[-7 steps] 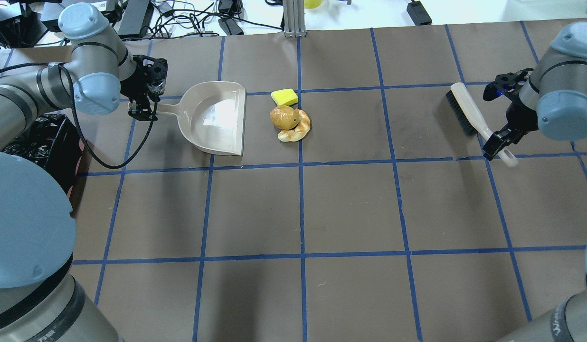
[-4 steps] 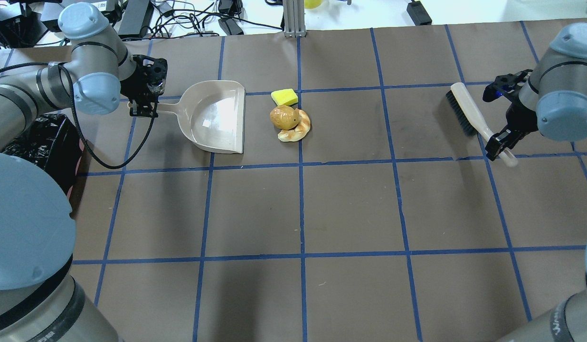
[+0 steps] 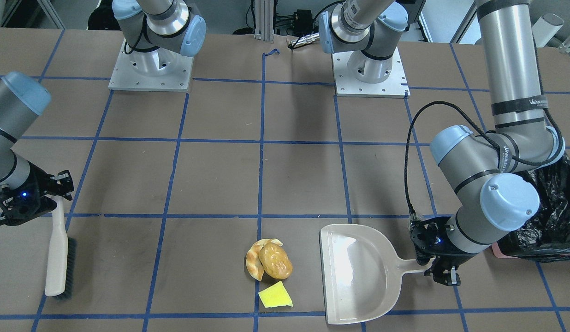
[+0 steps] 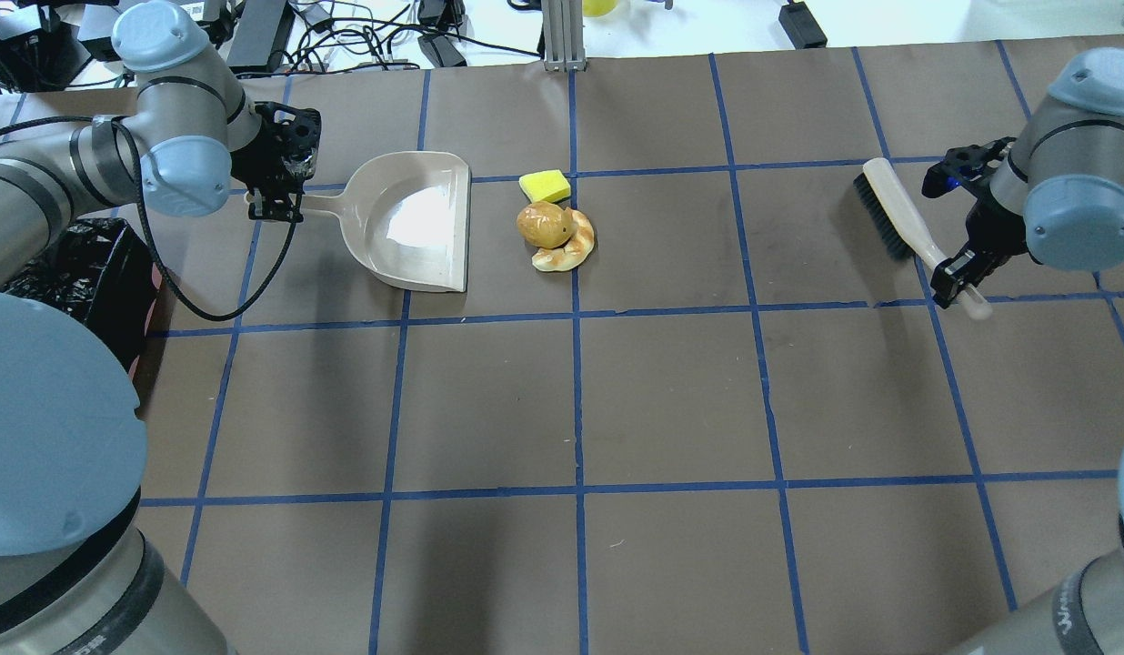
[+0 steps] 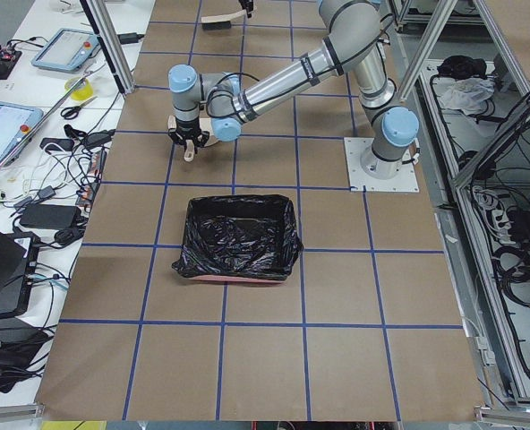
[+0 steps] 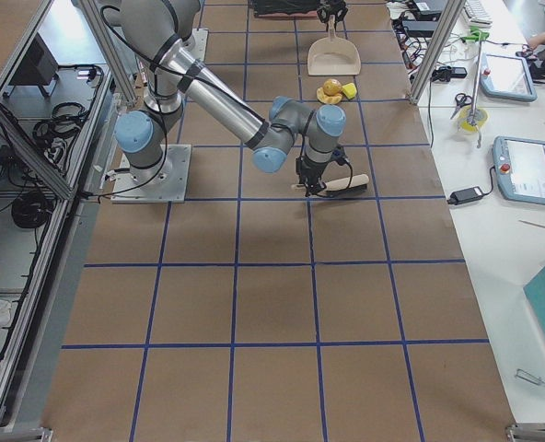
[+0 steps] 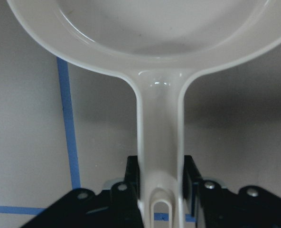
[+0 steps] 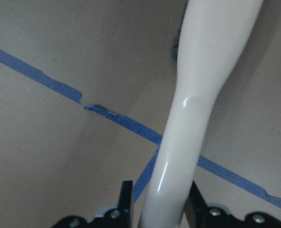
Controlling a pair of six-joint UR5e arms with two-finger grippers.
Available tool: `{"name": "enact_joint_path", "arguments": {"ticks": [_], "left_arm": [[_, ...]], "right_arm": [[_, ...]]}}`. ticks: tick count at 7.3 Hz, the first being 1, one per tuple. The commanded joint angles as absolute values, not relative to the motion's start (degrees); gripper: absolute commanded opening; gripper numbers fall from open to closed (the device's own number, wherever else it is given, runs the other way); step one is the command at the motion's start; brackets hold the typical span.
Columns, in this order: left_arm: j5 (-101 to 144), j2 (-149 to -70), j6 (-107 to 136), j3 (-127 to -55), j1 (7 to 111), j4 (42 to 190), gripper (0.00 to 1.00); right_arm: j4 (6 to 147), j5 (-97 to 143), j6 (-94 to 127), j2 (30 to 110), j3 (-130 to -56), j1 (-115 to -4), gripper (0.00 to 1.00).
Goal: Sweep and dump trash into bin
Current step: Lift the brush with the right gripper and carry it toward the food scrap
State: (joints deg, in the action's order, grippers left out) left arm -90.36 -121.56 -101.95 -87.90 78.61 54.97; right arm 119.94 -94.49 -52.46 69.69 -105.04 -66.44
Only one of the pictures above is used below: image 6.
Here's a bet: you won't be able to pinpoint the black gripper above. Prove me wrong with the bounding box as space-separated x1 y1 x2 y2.
317 0 348 22
296 156 328 197

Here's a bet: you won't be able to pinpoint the beige hand brush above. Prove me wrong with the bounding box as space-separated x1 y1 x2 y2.
291 174 370 198

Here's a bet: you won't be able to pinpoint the beige plastic dustpan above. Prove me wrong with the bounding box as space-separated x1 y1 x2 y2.
307 16 362 76

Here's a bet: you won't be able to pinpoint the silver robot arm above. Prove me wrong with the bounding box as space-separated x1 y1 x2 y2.
99 1 354 197

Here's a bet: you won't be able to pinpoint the bin with black bag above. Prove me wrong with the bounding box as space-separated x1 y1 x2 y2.
249 0 320 18

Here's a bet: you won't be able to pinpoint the yellow sponge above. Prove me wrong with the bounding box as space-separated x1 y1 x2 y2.
342 83 357 100

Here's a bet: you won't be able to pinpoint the croissant bread piece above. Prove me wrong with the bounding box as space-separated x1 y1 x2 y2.
316 87 343 105

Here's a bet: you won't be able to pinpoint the green plastic clamp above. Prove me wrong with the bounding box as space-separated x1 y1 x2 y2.
460 26 490 43

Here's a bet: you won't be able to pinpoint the black power adapter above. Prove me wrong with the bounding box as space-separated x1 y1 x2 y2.
447 186 484 205

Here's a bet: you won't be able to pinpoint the yellow tape roll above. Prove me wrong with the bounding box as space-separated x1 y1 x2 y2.
457 106 489 134

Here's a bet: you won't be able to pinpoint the metal rod stand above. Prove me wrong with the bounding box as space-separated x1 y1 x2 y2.
470 42 483 148

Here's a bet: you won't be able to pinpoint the blue teach pendant far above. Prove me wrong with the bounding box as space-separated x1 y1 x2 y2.
480 53 538 102

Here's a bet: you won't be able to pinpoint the blue teach pendant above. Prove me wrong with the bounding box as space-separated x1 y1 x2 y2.
492 136 545 205
480 53 538 102

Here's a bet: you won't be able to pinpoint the blue teach pendant near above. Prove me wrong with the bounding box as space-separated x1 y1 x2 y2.
492 136 545 205

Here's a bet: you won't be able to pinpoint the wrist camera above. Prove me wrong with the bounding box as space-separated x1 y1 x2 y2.
331 145 349 166

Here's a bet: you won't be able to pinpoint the aluminium frame post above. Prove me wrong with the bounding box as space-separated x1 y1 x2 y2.
409 0 465 105

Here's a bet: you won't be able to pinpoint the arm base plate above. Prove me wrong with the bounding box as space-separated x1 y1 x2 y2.
185 28 209 61
110 144 192 204

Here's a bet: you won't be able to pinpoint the black handled scissors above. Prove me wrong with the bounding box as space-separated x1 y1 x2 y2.
450 93 472 119

